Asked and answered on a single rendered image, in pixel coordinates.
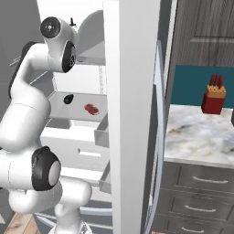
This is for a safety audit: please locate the silver drawer handle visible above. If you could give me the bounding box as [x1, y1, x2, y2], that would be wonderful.
[191, 175, 229, 185]
[180, 226, 206, 234]
[184, 204, 218, 214]

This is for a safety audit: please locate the grey drawer front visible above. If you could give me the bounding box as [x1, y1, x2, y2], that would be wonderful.
[175, 164, 234, 197]
[163, 217, 234, 234]
[167, 193, 234, 223]

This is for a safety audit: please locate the white fridge drawer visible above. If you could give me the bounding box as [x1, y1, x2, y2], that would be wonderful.
[39, 125, 110, 172]

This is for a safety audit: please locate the grey wooden wall cupboard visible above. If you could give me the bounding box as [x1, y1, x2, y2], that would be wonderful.
[164, 0, 234, 68]

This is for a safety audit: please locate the red raw meat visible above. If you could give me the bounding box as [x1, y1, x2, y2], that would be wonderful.
[83, 102, 101, 116]

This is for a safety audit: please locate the white fridge door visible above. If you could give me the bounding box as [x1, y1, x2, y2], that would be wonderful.
[102, 0, 163, 234]

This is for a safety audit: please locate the grey fridge door handle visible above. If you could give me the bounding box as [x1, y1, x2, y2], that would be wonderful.
[144, 39, 168, 234]

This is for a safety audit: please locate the glass fridge shelf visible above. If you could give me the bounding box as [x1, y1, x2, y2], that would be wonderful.
[10, 40, 107, 86]
[47, 90, 109, 123]

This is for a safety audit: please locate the small black round food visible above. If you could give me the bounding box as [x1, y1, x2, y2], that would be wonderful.
[62, 93, 75, 105]

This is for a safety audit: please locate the white open fridge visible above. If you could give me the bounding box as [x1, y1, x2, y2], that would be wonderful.
[8, 0, 114, 234]

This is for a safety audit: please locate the red knife block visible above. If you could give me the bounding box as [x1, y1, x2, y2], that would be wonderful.
[200, 73, 228, 116]

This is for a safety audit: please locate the grey door bin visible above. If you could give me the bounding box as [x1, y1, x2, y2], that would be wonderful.
[98, 160, 112, 195]

